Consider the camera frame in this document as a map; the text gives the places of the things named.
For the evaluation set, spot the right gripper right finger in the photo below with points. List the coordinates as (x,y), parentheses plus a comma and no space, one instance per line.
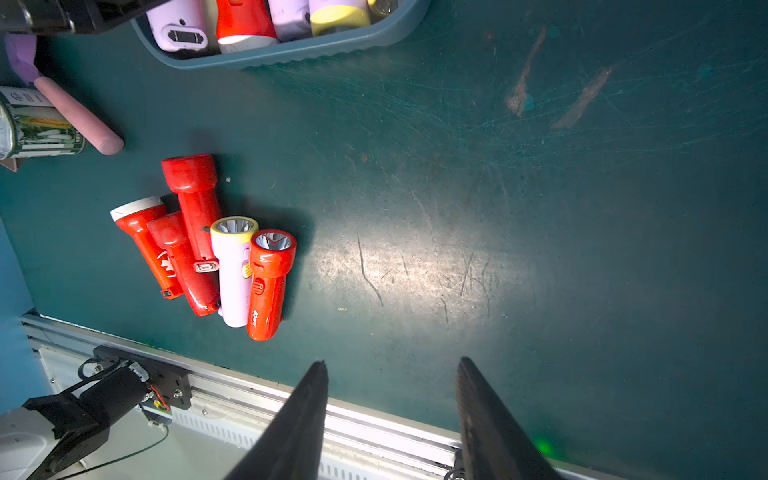
(494,446)

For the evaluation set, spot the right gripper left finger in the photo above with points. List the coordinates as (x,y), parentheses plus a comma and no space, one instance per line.
(291,446)

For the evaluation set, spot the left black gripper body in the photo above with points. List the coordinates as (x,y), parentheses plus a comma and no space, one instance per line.
(53,17)

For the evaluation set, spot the red flashlight white logo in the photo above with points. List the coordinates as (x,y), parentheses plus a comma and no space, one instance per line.
(244,25)

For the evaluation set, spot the purple flashlight lit head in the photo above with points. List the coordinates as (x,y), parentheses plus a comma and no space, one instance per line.
(330,16)

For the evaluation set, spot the blue-grey plastic storage box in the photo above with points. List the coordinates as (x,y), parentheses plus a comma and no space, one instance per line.
(385,32)

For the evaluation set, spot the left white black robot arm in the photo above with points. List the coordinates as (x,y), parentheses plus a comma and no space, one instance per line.
(47,435)

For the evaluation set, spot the metal tin can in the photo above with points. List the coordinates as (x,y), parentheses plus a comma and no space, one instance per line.
(32,127)

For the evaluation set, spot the left control circuit board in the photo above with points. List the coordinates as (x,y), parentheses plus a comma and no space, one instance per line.
(156,411)

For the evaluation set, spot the red flashlight slanted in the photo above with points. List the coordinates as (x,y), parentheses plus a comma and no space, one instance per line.
(272,256)

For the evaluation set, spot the red flashlight upper middle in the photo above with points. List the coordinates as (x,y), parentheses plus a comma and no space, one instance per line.
(193,179)

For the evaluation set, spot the red flashlight white head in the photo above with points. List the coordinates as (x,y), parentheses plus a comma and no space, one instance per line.
(133,219)

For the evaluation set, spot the purple flashlight yellow head middle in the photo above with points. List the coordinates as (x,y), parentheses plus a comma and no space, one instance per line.
(231,240)

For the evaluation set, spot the purple spatula pink handle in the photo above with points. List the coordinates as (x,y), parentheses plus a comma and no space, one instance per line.
(21,51)

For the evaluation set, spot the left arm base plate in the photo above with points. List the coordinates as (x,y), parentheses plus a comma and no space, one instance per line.
(170,380)

